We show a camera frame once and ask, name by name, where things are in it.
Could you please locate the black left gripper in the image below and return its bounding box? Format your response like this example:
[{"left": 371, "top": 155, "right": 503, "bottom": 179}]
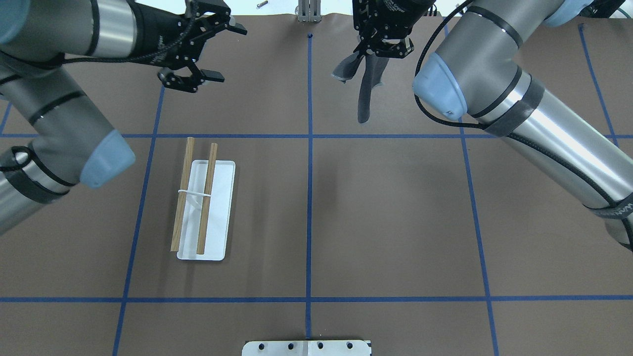
[{"left": 131, "top": 0, "right": 247, "bottom": 93}]

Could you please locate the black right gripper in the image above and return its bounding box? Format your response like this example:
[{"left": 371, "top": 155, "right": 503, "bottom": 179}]
[{"left": 352, "top": 0, "right": 435, "bottom": 59}]

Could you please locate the grey towel with blue side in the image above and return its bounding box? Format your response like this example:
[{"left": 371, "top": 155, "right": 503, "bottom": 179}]
[{"left": 331, "top": 50, "right": 389, "bottom": 124}]

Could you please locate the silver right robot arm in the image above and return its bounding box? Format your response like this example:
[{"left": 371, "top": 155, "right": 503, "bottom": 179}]
[{"left": 412, "top": 0, "right": 633, "bottom": 249}]

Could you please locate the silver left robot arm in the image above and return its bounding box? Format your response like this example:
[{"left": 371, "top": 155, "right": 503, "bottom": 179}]
[{"left": 0, "top": 0, "right": 247, "bottom": 233}]

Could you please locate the wooden towel rack white base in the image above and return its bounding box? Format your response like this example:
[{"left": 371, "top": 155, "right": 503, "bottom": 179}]
[{"left": 170, "top": 137, "right": 236, "bottom": 262}]

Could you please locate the aluminium frame post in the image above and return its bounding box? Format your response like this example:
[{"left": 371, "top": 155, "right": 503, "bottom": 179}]
[{"left": 296, "top": 0, "right": 322, "bottom": 23}]

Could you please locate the black right camera cable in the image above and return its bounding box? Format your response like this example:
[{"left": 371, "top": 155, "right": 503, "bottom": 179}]
[{"left": 414, "top": 0, "right": 478, "bottom": 124}]

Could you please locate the white pedestal column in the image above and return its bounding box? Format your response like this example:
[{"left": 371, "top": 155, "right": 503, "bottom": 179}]
[{"left": 241, "top": 340, "right": 373, "bottom": 356}]

